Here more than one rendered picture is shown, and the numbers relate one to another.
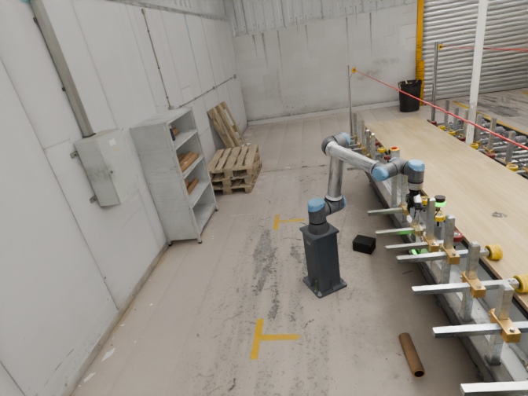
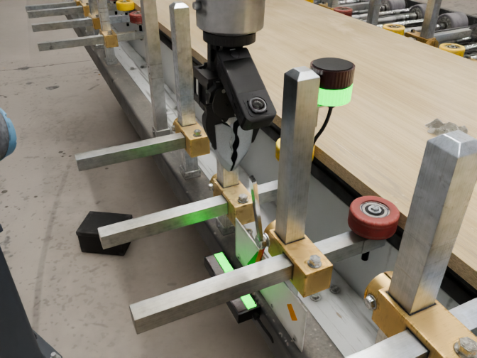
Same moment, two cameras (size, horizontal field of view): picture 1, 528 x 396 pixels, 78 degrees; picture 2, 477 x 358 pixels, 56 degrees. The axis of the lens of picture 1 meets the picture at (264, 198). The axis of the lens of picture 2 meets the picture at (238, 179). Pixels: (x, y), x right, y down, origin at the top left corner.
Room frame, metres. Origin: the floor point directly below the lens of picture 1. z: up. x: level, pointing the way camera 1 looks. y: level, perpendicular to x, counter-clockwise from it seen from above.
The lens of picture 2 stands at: (1.26, -0.59, 1.35)
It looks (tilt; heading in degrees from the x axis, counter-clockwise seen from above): 33 degrees down; 327
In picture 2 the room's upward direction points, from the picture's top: straight up
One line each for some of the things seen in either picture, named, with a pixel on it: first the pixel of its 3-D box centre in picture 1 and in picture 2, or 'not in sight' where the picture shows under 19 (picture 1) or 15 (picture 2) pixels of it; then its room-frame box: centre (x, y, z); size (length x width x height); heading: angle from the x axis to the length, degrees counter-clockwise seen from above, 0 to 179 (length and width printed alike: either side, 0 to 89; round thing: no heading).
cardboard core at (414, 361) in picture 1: (411, 353); not in sight; (1.54, -0.81, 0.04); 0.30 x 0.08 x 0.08; 172
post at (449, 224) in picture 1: (447, 252); (403, 321); (1.45, -0.94, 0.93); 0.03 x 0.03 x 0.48; 82
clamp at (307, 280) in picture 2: (430, 243); (297, 253); (1.67, -0.98, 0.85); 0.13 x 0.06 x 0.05; 172
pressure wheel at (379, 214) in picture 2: (455, 241); (369, 233); (1.64, -1.11, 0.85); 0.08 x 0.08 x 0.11
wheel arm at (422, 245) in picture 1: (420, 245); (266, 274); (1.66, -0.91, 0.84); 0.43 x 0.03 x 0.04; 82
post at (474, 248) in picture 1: (469, 284); not in sight; (1.20, -0.91, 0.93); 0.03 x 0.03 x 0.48; 82
